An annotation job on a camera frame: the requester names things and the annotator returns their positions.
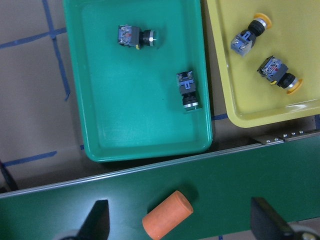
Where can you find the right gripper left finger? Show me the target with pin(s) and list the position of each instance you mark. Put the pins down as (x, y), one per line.
(97, 223)

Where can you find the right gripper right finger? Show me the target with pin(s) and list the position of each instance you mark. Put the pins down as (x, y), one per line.
(267, 224)

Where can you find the yellow push button switch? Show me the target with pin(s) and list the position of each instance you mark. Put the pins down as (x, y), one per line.
(244, 41)

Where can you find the green push button switch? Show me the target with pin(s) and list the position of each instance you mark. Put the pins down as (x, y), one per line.
(134, 36)

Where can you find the green conveyor belt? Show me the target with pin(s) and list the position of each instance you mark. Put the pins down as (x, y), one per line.
(219, 186)

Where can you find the green plastic tray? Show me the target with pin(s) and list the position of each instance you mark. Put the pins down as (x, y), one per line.
(129, 101)

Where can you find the yellow plastic tray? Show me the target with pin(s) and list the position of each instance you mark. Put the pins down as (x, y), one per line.
(294, 38)

